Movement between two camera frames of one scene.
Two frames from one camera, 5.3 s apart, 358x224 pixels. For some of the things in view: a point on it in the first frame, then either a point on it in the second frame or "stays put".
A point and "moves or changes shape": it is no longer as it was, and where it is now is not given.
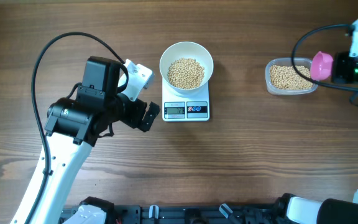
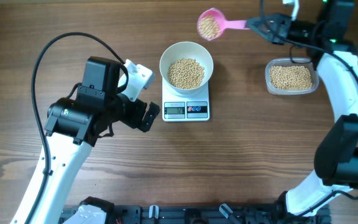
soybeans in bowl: (185, 73) stays put
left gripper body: (110, 97) stays put
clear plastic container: (282, 78) stays put
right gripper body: (348, 69) to (286, 26)
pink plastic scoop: (321, 66) moves or changes shape
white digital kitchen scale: (176, 108) stays put
